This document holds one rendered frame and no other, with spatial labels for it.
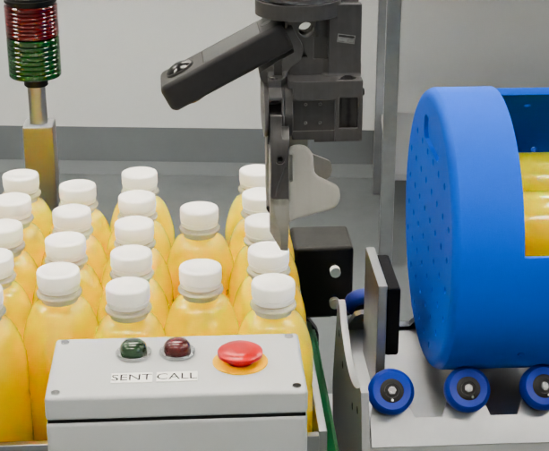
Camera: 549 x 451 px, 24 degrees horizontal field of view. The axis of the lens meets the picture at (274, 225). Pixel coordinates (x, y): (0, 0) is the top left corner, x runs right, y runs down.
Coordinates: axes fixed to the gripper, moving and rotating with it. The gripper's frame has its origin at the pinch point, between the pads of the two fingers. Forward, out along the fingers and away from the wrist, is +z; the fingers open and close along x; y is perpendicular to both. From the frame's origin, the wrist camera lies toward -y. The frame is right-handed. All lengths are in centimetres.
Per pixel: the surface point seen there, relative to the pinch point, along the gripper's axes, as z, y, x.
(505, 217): 1.0, 21.2, 2.7
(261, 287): 5.1, -1.2, -2.1
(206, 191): 115, -5, 322
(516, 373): 23.6, 26.5, 14.7
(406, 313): 116, 50, 220
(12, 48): -4, -28, 49
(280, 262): 5.8, 0.9, 5.0
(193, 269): 5.1, -7.1, 2.2
